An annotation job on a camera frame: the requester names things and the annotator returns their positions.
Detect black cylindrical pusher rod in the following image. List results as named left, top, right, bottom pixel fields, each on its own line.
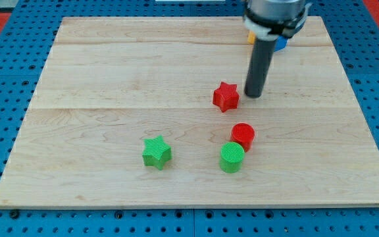
left=244, top=38, right=276, bottom=98

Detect red cylinder block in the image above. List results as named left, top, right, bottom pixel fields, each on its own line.
left=230, top=123, right=255, bottom=152

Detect red star block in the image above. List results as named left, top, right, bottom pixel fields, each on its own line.
left=213, top=82, right=240, bottom=113

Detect wooden board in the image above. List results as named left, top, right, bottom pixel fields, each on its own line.
left=0, top=16, right=379, bottom=210

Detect green cylinder block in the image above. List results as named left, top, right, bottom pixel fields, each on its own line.
left=219, top=142, right=245, bottom=173

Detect green star block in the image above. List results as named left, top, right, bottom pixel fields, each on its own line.
left=142, top=136, right=172, bottom=171

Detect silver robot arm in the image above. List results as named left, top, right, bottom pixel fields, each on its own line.
left=243, top=0, right=311, bottom=98

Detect yellow block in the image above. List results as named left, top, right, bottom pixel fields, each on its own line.
left=247, top=31, right=256, bottom=45

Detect blue block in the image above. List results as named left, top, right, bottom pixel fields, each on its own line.
left=274, top=36, right=288, bottom=52

